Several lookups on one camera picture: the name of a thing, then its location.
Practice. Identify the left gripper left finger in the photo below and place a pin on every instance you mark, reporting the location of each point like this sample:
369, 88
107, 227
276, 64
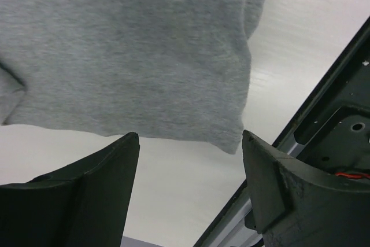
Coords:
84, 203

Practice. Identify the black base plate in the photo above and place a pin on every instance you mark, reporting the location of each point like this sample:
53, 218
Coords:
330, 131

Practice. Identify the grey t-shirt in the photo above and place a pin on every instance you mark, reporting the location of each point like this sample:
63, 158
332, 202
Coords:
172, 69

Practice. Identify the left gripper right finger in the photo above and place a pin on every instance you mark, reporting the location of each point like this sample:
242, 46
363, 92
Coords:
295, 204

